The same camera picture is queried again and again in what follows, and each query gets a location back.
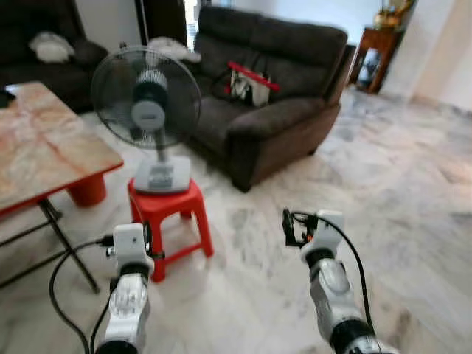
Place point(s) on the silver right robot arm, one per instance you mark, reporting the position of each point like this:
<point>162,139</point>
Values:
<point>335,295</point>

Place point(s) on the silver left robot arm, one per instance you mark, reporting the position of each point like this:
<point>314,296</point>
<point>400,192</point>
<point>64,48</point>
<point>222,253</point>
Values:
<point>127,310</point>

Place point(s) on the red plastic stool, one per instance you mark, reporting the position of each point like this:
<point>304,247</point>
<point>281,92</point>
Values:
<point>88,190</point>
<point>166,210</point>

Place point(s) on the dark brown two-seat sofa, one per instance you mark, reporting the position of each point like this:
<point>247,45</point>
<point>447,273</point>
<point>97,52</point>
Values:
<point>287,125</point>

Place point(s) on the grey table fan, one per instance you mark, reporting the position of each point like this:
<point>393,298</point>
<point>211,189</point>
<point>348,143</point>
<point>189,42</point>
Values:
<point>147,103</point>

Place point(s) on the marble-top folding table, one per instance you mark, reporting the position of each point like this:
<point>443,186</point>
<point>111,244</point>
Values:
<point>44,147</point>

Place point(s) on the red and white bag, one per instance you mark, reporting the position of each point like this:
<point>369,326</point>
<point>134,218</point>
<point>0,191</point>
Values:
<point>251,87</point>

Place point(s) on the brown wooden cabinet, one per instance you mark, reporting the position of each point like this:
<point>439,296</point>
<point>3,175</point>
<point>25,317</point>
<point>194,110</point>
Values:
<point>376,59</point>

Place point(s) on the white crumpled cloth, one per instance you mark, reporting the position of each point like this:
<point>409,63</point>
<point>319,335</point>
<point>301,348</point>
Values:
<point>175,49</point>

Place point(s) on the dark brown armchair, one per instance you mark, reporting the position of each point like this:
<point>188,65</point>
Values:
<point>44,77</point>

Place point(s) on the white cushion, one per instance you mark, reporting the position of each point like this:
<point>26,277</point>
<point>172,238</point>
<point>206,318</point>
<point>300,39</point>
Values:
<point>51,48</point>

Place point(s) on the golden statue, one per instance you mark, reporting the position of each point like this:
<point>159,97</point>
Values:
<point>392,15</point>

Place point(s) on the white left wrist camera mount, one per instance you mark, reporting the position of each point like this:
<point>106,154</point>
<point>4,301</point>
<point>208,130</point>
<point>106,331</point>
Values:
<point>130,247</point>

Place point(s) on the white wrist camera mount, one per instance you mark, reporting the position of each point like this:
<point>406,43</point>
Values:
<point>329,228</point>
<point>130,247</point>

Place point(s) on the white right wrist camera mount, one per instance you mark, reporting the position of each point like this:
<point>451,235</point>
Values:
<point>329,228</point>

